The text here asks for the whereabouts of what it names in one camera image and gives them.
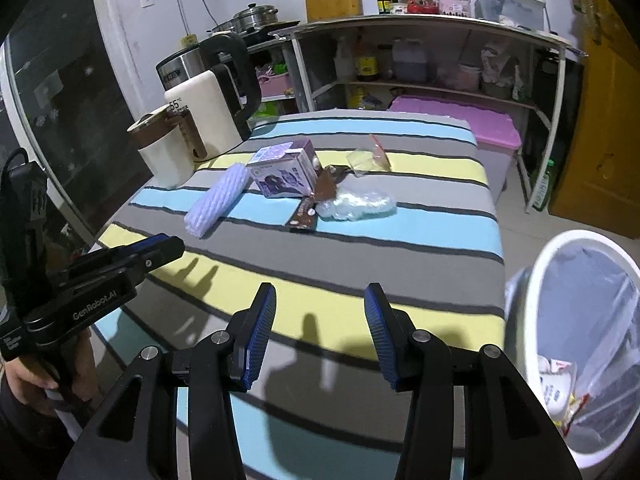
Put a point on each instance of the red lidded jar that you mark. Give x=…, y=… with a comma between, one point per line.
x=415, y=6

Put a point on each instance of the dark plastic jug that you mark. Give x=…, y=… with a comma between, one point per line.
x=410, y=62

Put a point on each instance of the dark glass door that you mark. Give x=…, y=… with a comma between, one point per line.
x=75, y=85

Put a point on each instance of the wooden door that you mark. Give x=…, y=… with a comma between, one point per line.
x=600, y=135

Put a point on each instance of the white plastic bottle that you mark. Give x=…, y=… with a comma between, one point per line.
x=341, y=62

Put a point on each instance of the yellow oil bottle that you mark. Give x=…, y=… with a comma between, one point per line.
x=357, y=99

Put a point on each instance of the pink utensil basket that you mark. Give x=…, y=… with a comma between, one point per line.
x=452, y=7

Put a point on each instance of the striped table cloth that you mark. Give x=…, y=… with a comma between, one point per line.
x=350, y=250

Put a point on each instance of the steel steamer pot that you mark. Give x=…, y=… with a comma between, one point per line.
x=255, y=17

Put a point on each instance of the bundle of plastic bags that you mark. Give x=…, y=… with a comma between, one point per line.
x=495, y=67

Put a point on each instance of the green glass bottle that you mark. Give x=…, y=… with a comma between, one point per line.
x=542, y=190

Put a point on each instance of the person's left hand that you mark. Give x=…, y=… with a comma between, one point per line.
x=30, y=372

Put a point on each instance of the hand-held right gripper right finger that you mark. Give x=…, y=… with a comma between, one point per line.
x=382, y=340

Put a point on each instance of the storage box with pink lid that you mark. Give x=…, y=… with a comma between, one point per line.
x=450, y=117

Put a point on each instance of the white round trash bin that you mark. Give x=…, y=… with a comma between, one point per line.
x=550, y=260

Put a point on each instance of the brown glass jar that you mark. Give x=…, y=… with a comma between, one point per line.
x=385, y=62

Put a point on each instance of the clear bubble plastic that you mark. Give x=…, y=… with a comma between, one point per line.
x=357, y=202

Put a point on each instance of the white shelf rack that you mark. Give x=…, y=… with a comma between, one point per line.
x=425, y=20

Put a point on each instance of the brown chocolate wrapper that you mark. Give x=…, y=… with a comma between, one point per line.
x=302, y=217
x=325, y=185

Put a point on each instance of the black induction cooker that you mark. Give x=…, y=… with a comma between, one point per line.
x=280, y=26

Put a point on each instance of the white plastic yogurt cup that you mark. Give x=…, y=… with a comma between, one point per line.
x=555, y=385

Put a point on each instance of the translucent bin liner bag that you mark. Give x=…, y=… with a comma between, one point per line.
x=600, y=320

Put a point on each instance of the purple foam wrap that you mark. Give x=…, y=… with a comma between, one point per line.
x=215, y=200

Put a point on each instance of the clear container white lid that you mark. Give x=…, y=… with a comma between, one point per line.
x=505, y=7

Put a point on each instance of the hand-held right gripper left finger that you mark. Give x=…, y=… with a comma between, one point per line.
x=257, y=340

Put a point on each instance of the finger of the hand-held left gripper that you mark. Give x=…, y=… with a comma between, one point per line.
x=155, y=255
x=125, y=250

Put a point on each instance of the clear plastic bag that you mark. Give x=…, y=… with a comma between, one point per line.
x=365, y=160

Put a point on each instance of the yellowed wall outlet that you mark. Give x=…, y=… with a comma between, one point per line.
x=189, y=42

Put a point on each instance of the pink plastic basket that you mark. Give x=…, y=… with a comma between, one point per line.
x=275, y=85

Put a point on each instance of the purple milk carton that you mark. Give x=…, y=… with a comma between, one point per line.
x=280, y=172

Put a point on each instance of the pink plastic tub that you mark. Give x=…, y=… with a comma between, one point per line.
x=470, y=77

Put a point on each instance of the white jug with brown lid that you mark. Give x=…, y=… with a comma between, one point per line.
x=162, y=160

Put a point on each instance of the large soy sauce bottle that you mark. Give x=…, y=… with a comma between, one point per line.
x=366, y=62

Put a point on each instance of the white electric kettle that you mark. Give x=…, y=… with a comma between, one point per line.
x=205, y=110

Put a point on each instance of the person's left forearm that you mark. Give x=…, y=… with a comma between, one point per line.
x=25, y=425

